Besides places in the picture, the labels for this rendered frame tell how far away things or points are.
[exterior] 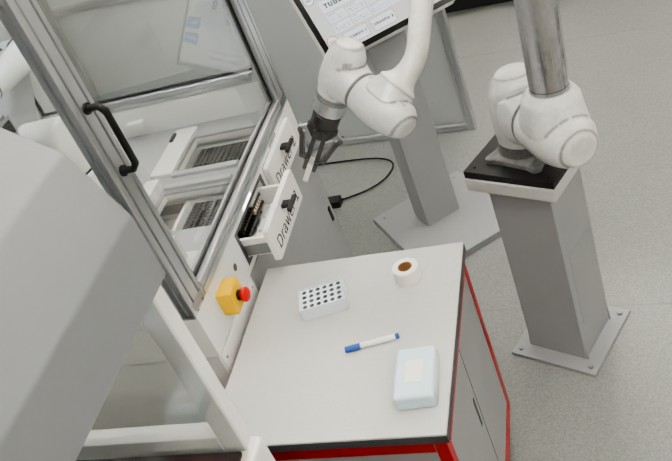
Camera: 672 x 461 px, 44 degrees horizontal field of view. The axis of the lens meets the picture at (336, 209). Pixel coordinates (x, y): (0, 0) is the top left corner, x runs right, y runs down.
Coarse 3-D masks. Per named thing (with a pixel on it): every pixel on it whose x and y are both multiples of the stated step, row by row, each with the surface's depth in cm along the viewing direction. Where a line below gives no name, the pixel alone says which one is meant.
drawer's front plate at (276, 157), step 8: (288, 120) 275; (280, 128) 270; (288, 128) 274; (280, 136) 267; (288, 136) 273; (296, 136) 280; (272, 144) 264; (280, 144) 266; (296, 144) 279; (272, 152) 260; (280, 152) 265; (272, 160) 258; (280, 160) 264; (288, 160) 270; (264, 168) 254; (272, 168) 257; (280, 168) 263; (288, 168) 269; (272, 176) 256; (272, 184) 257
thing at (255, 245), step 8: (264, 192) 252; (272, 192) 252; (264, 200) 254; (272, 200) 254; (264, 208) 253; (256, 224) 248; (256, 232) 244; (240, 240) 233; (248, 240) 233; (256, 240) 232; (264, 240) 232; (248, 248) 234; (256, 248) 234; (264, 248) 233
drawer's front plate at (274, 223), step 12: (288, 180) 246; (288, 192) 244; (300, 192) 253; (276, 204) 235; (276, 216) 234; (288, 216) 242; (264, 228) 228; (276, 228) 233; (288, 228) 241; (276, 240) 231; (276, 252) 231
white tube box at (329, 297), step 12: (312, 288) 222; (324, 288) 222; (336, 288) 220; (300, 300) 220; (312, 300) 219; (324, 300) 217; (336, 300) 215; (300, 312) 216; (312, 312) 217; (324, 312) 217
